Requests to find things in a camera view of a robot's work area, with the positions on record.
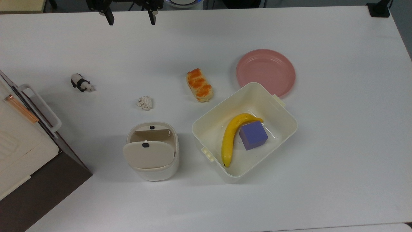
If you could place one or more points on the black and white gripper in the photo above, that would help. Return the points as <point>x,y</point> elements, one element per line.
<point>125,2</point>

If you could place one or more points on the white paper ball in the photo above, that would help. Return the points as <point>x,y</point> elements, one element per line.
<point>145,102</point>

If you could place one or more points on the cream flip-lid trash can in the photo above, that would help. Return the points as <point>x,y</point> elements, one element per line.
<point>151,154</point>

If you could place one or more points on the panda toy figure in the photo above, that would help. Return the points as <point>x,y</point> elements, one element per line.
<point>81,83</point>

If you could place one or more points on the glazed bread loaf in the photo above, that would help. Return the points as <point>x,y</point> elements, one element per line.
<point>199,85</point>

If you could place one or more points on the beige wooden desk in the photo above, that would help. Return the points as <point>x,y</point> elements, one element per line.
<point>21,4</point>

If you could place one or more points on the cream plastic storage box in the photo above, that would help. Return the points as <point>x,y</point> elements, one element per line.
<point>212,129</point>

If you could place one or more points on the copper strip on cabinet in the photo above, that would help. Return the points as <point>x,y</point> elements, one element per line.
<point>22,109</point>

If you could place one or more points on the pink plastic plate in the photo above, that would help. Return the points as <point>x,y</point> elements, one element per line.
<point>265,72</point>

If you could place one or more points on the yellow banana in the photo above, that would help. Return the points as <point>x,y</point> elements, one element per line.
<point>229,138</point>

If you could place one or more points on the purple cube block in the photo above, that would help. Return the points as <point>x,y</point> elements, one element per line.
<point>253,135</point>

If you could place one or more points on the black table clamp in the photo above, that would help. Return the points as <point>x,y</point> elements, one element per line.
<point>379,9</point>

